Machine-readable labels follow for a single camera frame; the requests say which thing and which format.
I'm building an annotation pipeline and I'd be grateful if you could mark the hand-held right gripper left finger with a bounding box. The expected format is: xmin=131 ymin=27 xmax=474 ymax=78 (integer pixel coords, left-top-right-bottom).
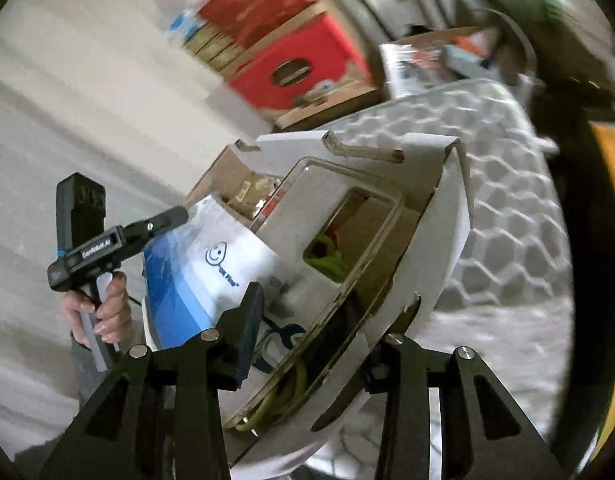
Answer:
xmin=38 ymin=282 xmax=266 ymax=480

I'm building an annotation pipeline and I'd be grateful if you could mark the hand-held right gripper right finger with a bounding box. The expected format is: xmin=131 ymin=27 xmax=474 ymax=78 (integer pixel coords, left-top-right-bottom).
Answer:
xmin=365 ymin=332 xmax=565 ymax=480

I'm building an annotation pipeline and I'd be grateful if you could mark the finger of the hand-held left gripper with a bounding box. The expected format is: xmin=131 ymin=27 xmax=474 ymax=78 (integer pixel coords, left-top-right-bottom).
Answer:
xmin=120 ymin=206 xmax=190 ymax=261

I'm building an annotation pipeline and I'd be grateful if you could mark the blue white wipes packet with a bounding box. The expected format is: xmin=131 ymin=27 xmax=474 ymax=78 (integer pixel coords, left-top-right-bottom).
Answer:
xmin=142 ymin=196 xmax=311 ymax=376

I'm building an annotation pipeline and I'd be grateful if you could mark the green cable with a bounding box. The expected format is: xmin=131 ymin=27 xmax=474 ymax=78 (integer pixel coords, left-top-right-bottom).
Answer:
xmin=235 ymin=237 xmax=351 ymax=433

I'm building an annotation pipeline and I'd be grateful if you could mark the white cardboard box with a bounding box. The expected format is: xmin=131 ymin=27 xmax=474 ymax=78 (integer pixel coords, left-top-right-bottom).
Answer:
xmin=140 ymin=130 xmax=474 ymax=468

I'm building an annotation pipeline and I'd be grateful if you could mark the clear plastic tray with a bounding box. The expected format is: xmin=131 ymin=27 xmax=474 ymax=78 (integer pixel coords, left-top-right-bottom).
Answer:
xmin=222 ymin=156 xmax=405 ymax=433

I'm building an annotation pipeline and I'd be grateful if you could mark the person's left hand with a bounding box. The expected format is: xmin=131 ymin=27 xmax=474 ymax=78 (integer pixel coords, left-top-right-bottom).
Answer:
xmin=62 ymin=271 xmax=132 ymax=353

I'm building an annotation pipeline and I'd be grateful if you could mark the white curtain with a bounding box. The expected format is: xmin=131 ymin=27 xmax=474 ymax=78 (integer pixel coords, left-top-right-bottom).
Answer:
xmin=0 ymin=0 xmax=268 ymax=461

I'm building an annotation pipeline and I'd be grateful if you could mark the flat gold box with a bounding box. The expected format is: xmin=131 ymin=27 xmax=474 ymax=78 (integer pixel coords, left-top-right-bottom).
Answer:
xmin=182 ymin=27 xmax=223 ymax=51
xmin=195 ymin=40 xmax=233 ymax=63
xmin=208 ymin=52 xmax=246 ymax=78

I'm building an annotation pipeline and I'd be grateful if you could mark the blue white tissue pack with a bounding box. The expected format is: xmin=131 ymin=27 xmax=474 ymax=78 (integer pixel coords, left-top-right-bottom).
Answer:
xmin=162 ymin=7 xmax=203 ymax=43

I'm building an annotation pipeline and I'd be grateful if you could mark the black storage bin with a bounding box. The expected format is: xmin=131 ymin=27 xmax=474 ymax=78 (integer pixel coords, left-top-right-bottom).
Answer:
xmin=532 ymin=75 xmax=615 ymax=461

